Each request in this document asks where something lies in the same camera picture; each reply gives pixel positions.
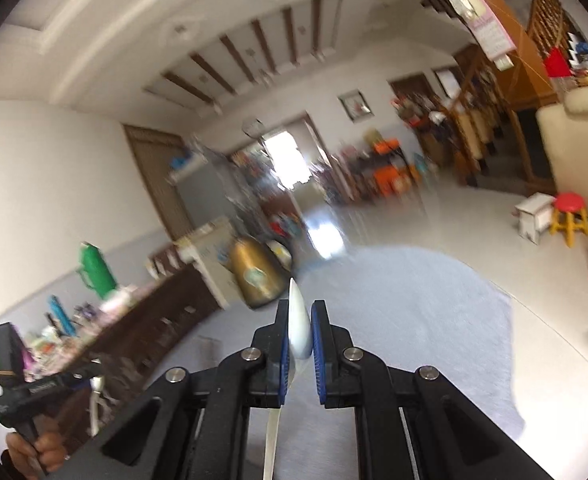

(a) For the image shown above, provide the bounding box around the wall calendar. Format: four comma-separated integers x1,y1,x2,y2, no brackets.
444,0,517,56

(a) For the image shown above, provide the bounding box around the blue bottle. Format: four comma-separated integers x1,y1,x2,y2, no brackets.
49,296,75,336

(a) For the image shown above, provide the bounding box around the person's left hand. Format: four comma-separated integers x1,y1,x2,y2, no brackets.
5,430,70,478

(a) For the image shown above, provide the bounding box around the pale metal spoon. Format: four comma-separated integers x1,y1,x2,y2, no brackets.
262,277,311,480

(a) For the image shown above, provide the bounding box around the red stool with yellow legs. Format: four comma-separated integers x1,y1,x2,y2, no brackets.
549,192,588,248

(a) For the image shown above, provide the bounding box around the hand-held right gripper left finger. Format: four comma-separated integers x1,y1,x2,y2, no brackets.
49,301,292,480

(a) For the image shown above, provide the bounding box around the wooden stair railing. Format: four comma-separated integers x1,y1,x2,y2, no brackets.
424,45,540,186

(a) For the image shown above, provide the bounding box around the grey-blue tablecloth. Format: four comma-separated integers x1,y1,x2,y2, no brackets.
194,245,527,480

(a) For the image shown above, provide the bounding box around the framed wall picture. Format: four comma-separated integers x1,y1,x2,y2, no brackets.
338,90,375,122

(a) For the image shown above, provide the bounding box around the grey refrigerator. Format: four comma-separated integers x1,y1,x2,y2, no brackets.
171,155,245,231

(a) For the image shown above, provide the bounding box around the white printed cardboard box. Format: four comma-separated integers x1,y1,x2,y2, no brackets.
176,217,240,308

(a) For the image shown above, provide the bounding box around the dark wooden sideboard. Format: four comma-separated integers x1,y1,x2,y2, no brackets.
0,260,225,441

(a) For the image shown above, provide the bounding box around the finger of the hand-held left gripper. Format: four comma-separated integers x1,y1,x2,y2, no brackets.
69,360,106,387

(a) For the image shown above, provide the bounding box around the orange plastic stool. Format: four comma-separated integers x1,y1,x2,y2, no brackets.
373,169,409,200

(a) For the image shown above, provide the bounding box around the gold electric kettle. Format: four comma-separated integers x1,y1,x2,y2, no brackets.
229,236,286,310

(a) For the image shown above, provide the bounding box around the green thermos flask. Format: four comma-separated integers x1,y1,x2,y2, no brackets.
77,241,117,301

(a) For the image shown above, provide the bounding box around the small white stool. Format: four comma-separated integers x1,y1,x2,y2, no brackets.
513,192,557,245

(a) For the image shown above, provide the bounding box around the beige sofa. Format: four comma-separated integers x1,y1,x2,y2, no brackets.
536,87,588,221

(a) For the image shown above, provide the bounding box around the brown wooden door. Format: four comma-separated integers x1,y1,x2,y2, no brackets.
123,124,197,241

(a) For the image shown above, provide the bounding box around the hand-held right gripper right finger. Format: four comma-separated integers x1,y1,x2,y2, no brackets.
311,300,555,480

